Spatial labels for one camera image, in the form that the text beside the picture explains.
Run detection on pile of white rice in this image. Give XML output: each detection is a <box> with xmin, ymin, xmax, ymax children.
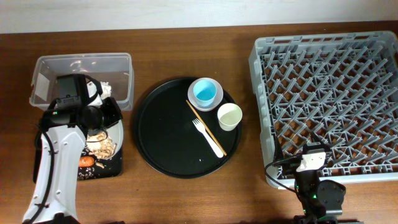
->
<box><xmin>77</xmin><ymin>167</ymin><xmax>96</xmax><ymax>180</ymax></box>

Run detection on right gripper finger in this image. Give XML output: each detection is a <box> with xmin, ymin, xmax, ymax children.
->
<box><xmin>310</xmin><ymin>132</ymin><xmax>331</xmax><ymax>152</ymax></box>
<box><xmin>273</xmin><ymin>135</ymin><xmax>284</xmax><ymax>162</ymax></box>

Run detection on round black serving tray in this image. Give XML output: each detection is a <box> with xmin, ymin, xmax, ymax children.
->
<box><xmin>133</xmin><ymin>77</ymin><xmax>243</xmax><ymax>179</ymax></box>

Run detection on grey dishwasher rack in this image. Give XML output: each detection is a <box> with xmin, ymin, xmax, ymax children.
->
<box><xmin>249</xmin><ymin>31</ymin><xmax>397</xmax><ymax>188</ymax></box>

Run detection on clear plastic bin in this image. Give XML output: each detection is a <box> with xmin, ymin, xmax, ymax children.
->
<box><xmin>29</xmin><ymin>53</ymin><xmax>134</xmax><ymax>111</ymax></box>

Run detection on wooden chopstick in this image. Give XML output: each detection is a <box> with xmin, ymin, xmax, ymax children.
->
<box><xmin>185</xmin><ymin>100</ymin><xmax>227</xmax><ymax>156</ymax></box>

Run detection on black rectangular tray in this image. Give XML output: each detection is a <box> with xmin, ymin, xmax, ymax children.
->
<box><xmin>33</xmin><ymin>121</ymin><xmax>123</xmax><ymax>182</ymax></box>

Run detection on small white bowl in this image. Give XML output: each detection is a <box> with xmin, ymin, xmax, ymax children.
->
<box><xmin>188</xmin><ymin>78</ymin><xmax>223</xmax><ymax>111</ymax></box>

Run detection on blue plastic cup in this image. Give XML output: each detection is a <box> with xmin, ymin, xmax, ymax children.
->
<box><xmin>193</xmin><ymin>80</ymin><xmax>217</xmax><ymax>107</ymax></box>

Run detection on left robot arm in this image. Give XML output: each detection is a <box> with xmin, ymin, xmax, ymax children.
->
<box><xmin>22</xmin><ymin>74</ymin><xmax>124</xmax><ymax>223</ymax></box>

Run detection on white paper cup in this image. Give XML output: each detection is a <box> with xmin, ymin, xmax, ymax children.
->
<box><xmin>217</xmin><ymin>103</ymin><xmax>243</xmax><ymax>131</ymax></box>

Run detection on white tissue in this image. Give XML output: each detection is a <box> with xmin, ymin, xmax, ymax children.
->
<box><xmin>100</xmin><ymin>82</ymin><xmax>111</xmax><ymax>100</ymax></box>

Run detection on orange carrot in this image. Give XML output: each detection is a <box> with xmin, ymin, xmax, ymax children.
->
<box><xmin>78</xmin><ymin>156</ymin><xmax>95</xmax><ymax>167</ymax></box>

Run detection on grey plate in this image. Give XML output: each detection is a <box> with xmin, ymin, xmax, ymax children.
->
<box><xmin>85</xmin><ymin>121</ymin><xmax>124</xmax><ymax>160</ymax></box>

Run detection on pile of peanut shells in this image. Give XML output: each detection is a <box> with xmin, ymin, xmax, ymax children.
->
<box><xmin>86</xmin><ymin>131</ymin><xmax>117</xmax><ymax>159</ymax></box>

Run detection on white plastic fork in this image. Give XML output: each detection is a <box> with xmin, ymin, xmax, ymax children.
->
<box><xmin>192</xmin><ymin>118</ymin><xmax>224</xmax><ymax>158</ymax></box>

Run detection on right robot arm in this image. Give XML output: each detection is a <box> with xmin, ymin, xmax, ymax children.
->
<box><xmin>274</xmin><ymin>133</ymin><xmax>346</xmax><ymax>224</ymax></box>

